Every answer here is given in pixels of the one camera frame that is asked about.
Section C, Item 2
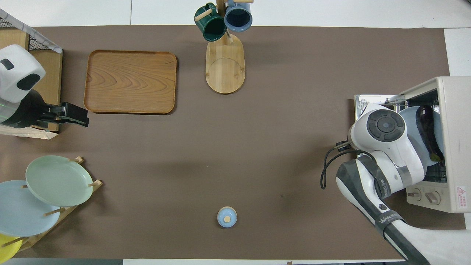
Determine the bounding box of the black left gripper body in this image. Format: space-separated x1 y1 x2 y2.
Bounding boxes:
6 89 66 130

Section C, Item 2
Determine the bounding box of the glass oven door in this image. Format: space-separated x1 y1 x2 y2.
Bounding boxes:
354 94 405 122

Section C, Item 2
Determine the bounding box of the dark purple eggplant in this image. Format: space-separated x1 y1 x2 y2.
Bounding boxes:
416 105 445 162

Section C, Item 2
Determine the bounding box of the cream toaster oven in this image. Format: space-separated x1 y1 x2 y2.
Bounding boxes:
399 76 471 214

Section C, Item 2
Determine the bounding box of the pale green plate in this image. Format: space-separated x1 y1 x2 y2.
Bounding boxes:
25 155 94 207

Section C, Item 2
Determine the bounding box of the wooden serving tray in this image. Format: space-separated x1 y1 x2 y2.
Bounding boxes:
84 50 178 115

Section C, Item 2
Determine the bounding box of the wooden plate rack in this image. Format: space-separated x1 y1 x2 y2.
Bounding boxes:
2 156 103 252

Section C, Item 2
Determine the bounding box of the light blue racked plate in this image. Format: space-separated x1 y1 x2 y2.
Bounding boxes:
0 180 61 237

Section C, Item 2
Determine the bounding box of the yellow plate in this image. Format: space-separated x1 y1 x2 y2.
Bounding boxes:
0 233 22 265

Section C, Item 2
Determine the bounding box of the wooden mug tree stand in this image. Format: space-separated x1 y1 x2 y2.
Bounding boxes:
194 0 254 95

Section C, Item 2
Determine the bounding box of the dark green mug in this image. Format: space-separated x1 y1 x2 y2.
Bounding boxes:
194 3 227 42

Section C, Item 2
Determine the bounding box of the brown table mat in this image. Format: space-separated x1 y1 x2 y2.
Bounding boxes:
0 25 468 260

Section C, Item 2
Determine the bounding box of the blue mug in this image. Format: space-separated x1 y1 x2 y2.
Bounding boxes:
224 0 253 32

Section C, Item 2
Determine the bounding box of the black wire basket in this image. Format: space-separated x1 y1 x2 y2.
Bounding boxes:
0 17 50 51

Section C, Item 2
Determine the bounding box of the metal oven wire rack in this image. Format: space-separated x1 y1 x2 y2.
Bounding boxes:
423 162 447 183

